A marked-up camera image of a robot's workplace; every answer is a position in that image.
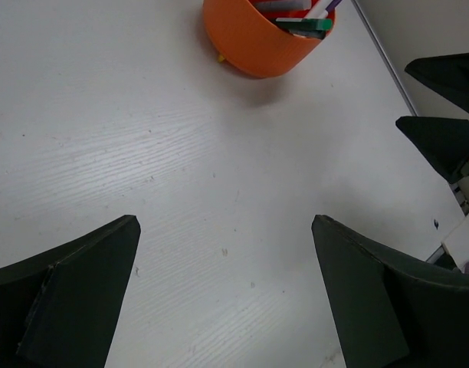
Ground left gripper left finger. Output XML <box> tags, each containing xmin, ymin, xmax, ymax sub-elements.
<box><xmin>0</xmin><ymin>215</ymin><xmax>141</xmax><ymax>367</ymax></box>

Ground orange round organizer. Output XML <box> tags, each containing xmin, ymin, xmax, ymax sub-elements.
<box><xmin>202</xmin><ymin>0</ymin><xmax>336</xmax><ymax>78</ymax></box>

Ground red-capped white marker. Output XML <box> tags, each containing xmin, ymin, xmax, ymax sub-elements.
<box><xmin>304</xmin><ymin>0</ymin><xmax>332</xmax><ymax>18</ymax></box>

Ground purple-capped white marker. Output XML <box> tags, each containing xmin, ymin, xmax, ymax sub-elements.
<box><xmin>326</xmin><ymin>0</ymin><xmax>342</xmax><ymax>12</ymax></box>

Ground green-capped pen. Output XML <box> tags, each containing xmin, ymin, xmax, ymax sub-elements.
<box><xmin>272</xmin><ymin>18</ymin><xmax>333</xmax><ymax>31</ymax></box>

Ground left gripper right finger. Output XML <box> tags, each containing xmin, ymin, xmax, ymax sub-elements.
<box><xmin>312</xmin><ymin>215</ymin><xmax>469</xmax><ymax>367</ymax></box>

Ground clear lilac pen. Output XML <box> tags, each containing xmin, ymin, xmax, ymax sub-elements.
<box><xmin>253</xmin><ymin>0</ymin><xmax>312</xmax><ymax>12</ymax></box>

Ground black thin pen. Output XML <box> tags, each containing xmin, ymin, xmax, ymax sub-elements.
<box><xmin>290</xmin><ymin>30</ymin><xmax>327</xmax><ymax>40</ymax></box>

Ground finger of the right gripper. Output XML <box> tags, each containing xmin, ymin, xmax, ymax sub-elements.
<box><xmin>395</xmin><ymin>117</ymin><xmax>469</xmax><ymax>183</ymax></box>
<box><xmin>405</xmin><ymin>53</ymin><xmax>469</xmax><ymax>113</ymax></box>

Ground aluminium side rail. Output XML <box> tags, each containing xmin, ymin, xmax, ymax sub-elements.
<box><xmin>352</xmin><ymin>0</ymin><xmax>418</xmax><ymax>116</ymax></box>

